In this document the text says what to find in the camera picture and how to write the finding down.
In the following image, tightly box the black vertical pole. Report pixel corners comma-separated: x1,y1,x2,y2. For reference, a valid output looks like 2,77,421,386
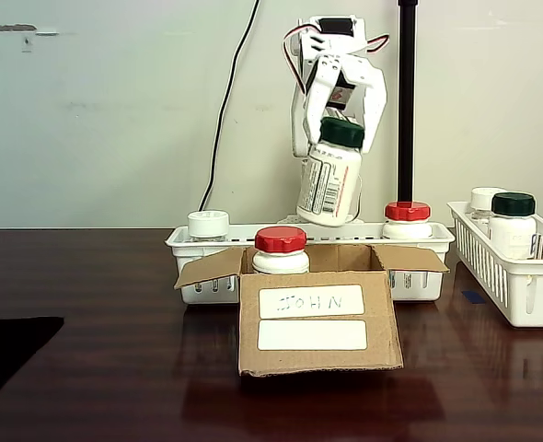
398,0,421,204

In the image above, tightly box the red cap white bottle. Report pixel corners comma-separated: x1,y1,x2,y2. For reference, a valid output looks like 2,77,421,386
251,227,310,276
383,201,433,291

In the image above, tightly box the cardboard box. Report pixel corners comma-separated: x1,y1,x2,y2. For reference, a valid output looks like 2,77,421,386
173,243,451,378

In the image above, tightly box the black wall cable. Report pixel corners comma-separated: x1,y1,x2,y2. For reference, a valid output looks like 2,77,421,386
198,0,261,212

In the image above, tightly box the red white servo cable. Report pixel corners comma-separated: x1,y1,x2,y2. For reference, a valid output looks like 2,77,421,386
365,32,391,54
282,25,312,98

